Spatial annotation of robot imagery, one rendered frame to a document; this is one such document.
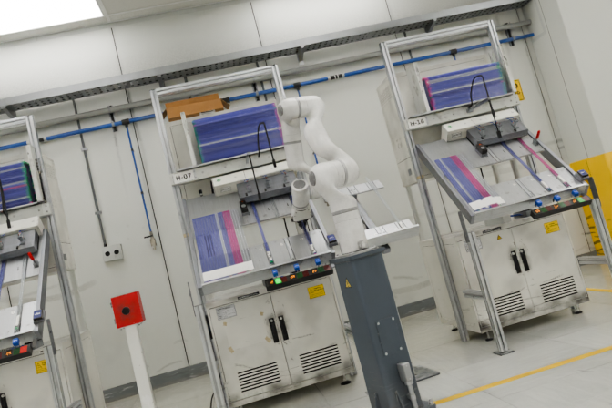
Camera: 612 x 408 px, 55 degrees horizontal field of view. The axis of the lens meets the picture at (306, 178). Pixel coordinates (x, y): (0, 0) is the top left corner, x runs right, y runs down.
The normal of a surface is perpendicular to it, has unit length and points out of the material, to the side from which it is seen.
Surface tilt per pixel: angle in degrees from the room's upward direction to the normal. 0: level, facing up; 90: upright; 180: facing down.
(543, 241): 90
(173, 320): 90
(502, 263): 90
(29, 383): 90
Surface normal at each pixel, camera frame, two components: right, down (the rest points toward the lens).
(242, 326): 0.13, -0.14
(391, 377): 0.45, -0.21
